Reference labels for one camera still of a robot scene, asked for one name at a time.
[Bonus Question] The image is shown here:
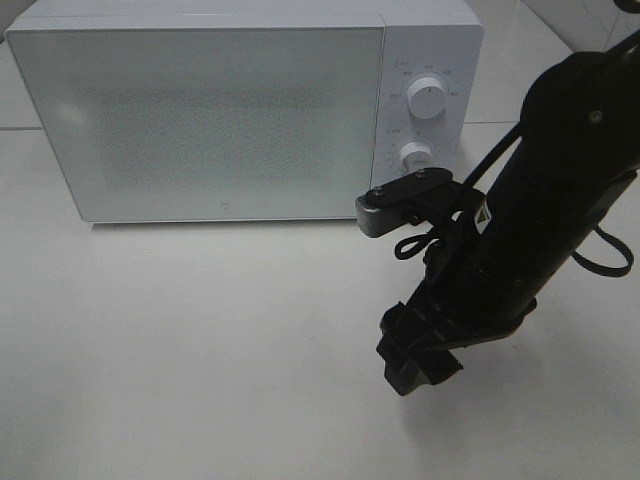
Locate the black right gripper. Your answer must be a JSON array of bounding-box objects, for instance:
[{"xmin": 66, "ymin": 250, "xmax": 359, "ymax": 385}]
[{"xmin": 376, "ymin": 184, "xmax": 538, "ymax": 396}]

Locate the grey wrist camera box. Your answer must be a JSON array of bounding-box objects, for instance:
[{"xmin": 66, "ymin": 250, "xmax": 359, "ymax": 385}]
[{"xmin": 354, "ymin": 167, "xmax": 455, "ymax": 239}]

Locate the white timer knob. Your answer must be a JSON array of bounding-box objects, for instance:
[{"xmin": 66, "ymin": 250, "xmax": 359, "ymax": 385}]
[{"xmin": 398, "ymin": 142, "xmax": 434, "ymax": 174}]

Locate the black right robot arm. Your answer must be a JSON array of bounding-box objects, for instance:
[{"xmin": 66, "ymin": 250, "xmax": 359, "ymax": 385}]
[{"xmin": 366, "ymin": 34, "xmax": 639, "ymax": 395}]

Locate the white microwave door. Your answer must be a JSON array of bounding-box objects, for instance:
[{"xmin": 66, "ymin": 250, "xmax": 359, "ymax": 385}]
[{"xmin": 9, "ymin": 28, "xmax": 383, "ymax": 223}]

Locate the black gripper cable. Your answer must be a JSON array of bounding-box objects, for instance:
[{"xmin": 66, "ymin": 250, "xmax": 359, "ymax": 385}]
[{"xmin": 393, "ymin": 34, "xmax": 640, "ymax": 276}]

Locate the white microwave oven body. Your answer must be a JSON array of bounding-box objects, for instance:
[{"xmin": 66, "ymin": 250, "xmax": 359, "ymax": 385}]
[{"xmin": 5, "ymin": 1, "xmax": 484, "ymax": 193}]

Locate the upper white power knob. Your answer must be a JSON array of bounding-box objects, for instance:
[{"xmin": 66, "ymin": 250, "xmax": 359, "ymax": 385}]
[{"xmin": 406, "ymin": 73, "xmax": 449, "ymax": 120}]

